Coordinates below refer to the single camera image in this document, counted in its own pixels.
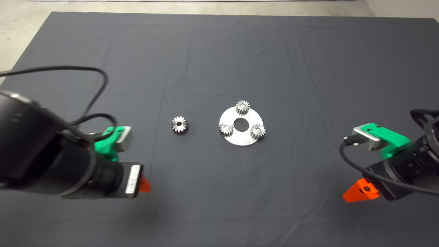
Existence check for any silver camera box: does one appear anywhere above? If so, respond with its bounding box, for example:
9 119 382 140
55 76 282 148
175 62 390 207
114 126 133 153
352 125 385 152

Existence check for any green right camera mount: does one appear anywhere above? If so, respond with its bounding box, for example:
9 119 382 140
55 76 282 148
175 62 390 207
360 123 411 159

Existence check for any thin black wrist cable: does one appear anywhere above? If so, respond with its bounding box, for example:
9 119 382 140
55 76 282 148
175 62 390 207
0 66 119 142

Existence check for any green left camera mount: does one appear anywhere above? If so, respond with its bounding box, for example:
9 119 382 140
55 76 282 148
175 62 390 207
94 127 126 162

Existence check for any small steel gear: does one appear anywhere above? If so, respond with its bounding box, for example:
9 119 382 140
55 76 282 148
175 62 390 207
235 99 250 116
250 123 266 140
219 122 235 136

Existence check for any round metal plate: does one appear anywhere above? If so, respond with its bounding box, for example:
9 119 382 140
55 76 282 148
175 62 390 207
219 106 264 146

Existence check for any black right camera cable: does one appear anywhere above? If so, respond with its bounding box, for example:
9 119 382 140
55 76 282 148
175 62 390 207
340 136 439 197

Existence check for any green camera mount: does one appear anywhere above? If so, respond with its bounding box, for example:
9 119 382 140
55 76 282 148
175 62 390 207
360 123 411 159
94 127 126 162

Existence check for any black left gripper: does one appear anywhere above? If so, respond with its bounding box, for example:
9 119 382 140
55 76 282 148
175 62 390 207
109 162 152 199

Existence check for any silver left camera box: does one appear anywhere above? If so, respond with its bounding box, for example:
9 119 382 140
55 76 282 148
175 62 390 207
114 126 133 153

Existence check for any large steel gear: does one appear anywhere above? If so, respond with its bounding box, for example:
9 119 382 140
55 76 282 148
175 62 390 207
171 116 189 136

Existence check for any dark grey table cloth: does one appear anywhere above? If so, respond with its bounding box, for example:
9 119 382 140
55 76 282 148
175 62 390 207
0 12 439 247

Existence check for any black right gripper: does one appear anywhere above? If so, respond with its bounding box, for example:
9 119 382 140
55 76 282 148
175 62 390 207
342 161 439 203

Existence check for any silver right camera box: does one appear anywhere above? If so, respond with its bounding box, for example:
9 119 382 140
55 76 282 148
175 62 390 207
352 125 385 152

